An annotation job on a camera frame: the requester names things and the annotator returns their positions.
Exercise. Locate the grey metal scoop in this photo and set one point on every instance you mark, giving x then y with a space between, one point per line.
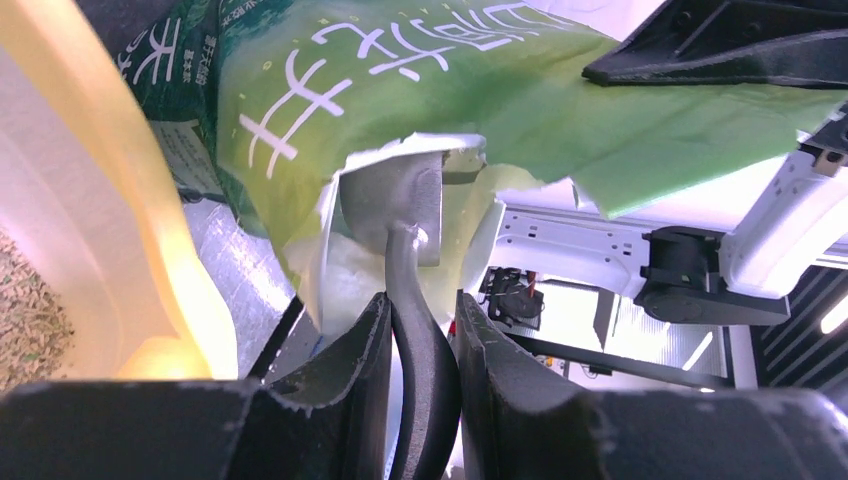
394 208

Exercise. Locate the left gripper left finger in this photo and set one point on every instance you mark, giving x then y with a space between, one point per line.
325 420

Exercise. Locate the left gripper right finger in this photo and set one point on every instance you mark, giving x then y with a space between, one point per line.
520 420

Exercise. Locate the green litter bag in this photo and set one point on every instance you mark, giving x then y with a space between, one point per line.
263 105

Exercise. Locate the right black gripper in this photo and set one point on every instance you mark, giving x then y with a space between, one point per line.
800 44

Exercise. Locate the yellow litter box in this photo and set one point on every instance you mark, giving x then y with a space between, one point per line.
100 278

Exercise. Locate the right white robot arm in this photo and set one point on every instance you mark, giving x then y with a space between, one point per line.
687 275

